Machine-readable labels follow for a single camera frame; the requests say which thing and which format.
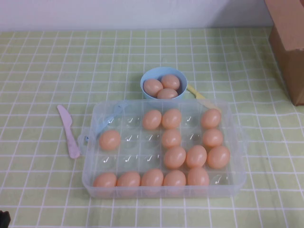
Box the yellow plastic knife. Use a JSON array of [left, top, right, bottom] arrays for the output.
[[186, 84, 221, 112]]

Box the brown cardboard box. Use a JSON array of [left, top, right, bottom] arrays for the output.
[[264, 0, 304, 107]]

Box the light blue plastic knife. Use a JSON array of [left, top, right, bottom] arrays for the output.
[[95, 102, 130, 140]]

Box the pink plastic knife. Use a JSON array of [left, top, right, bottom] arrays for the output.
[[57, 104, 81, 159]]

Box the tan plastic egg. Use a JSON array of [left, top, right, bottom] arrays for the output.
[[93, 172, 118, 188], [187, 167, 210, 187], [157, 88, 179, 100], [161, 129, 182, 149], [206, 145, 231, 170], [200, 108, 222, 129], [141, 168, 164, 187], [161, 109, 182, 130], [98, 130, 121, 151], [143, 78, 164, 97], [162, 170, 187, 187], [163, 146, 187, 170], [116, 171, 141, 188], [185, 144, 208, 169], [142, 109, 162, 130], [161, 74, 181, 91], [202, 128, 224, 148]]

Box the clear plastic egg box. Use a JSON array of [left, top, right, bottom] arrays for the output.
[[77, 99, 247, 199]]

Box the light blue bowl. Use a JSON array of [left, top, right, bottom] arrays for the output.
[[140, 66, 189, 102]]

